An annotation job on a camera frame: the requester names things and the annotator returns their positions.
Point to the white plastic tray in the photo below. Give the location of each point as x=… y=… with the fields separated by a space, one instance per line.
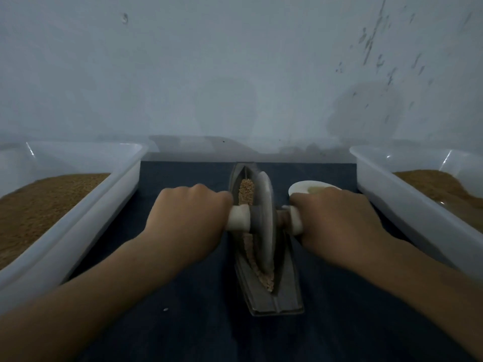
x=75 y=218
x=404 y=207

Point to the small ground grain portion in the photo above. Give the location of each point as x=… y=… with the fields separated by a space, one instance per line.
x=246 y=192

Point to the dark blue tablecloth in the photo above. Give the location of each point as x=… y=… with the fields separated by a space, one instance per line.
x=189 y=328

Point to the boat-shaped metal grinding trough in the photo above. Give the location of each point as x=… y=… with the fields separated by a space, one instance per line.
x=290 y=297

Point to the person's right forearm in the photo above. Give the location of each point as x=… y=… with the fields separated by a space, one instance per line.
x=434 y=297

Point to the person's left forearm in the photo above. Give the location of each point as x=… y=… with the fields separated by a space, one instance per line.
x=75 y=316

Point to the white round plate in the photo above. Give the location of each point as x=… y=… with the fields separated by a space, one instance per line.
x=303 y=187

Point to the person's left hand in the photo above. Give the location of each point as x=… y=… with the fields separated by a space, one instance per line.
x=187 y=221

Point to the person's right hand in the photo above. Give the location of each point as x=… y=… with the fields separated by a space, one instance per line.
x=339 y=222

